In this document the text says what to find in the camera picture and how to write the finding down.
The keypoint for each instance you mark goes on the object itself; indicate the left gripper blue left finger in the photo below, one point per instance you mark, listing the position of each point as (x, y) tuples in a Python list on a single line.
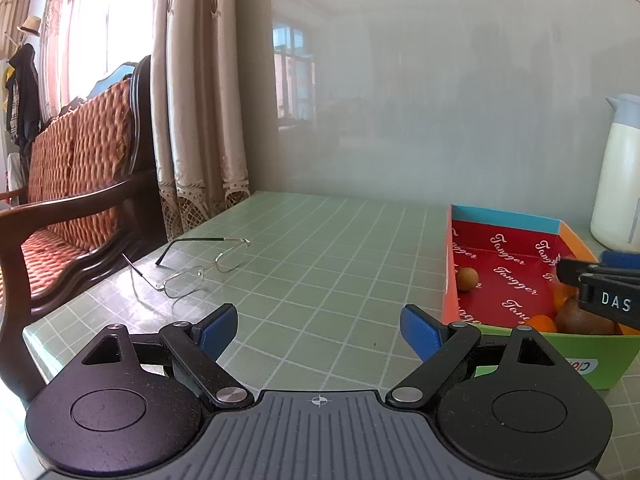
[(215, 332)]

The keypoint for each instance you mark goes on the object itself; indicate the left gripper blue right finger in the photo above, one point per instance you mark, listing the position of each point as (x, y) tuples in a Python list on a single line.
[(424, 334)]

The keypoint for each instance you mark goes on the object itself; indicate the brown kiwi fruit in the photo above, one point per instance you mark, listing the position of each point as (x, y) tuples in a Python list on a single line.
[(571, 319)]

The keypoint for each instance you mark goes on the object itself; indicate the small tan longan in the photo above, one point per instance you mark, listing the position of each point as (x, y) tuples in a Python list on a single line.
[(467, 279)]

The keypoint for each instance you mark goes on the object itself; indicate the small orange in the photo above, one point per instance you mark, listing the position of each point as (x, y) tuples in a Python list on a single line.
[(542, 323)]

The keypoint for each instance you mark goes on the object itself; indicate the orange tangerine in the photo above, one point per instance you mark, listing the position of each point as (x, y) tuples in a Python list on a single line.
[(561, 293)]

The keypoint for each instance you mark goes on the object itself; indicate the white thermos jug grey lid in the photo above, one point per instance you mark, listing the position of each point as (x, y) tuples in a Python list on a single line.
[(615, 217)]

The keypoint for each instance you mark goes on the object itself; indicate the colourful cardboard box red inside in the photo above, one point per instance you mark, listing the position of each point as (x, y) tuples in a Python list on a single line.
[(515, 256)]

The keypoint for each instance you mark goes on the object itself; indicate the wooden sofa orange cushions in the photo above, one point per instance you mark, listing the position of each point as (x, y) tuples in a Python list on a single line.
[(92, 202)]

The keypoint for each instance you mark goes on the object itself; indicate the beige lace curtain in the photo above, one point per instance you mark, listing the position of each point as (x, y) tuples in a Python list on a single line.
[(197, 126)]

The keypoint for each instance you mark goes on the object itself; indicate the dark hanging clothes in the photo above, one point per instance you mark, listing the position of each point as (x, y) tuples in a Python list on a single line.
[(23, 109)]

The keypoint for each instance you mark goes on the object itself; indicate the straw hat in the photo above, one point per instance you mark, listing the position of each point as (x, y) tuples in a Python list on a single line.
[(31, 26)]

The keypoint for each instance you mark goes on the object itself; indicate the wire frame eyeglasses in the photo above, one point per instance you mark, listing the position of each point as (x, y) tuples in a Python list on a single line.
[(186, 280)]

